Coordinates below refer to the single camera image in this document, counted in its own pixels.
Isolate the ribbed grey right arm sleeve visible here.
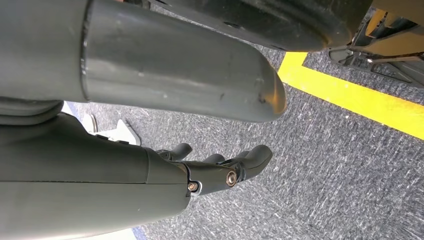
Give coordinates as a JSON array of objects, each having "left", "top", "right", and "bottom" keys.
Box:
[{"left": 0, "top": 98, "right": 64, "bottom": 127}]

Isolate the white angled bracket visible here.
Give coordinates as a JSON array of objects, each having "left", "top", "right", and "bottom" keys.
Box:
[{"left": 61, "top": 100, "right": 142, "bottom": 147}]

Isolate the black robot body shell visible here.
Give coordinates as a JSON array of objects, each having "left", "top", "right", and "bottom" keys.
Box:
[{"left": 149, "top": 0, "right": 374, "bottom": 53}]

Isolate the white board with blue edge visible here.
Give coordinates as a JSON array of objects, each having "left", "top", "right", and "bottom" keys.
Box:
[{"left": 71, "top": 226, "right": 148, "bottom": 240}]

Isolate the black spoked base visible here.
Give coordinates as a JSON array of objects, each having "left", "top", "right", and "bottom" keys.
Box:
[{"left": 327, "top": 47, "right": 424, "bottom": 89}]

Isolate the yellow floor tape line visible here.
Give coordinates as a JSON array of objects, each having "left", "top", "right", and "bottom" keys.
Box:
[{"left": 277, "top": 51, "right": 424, "bottom": 141}]

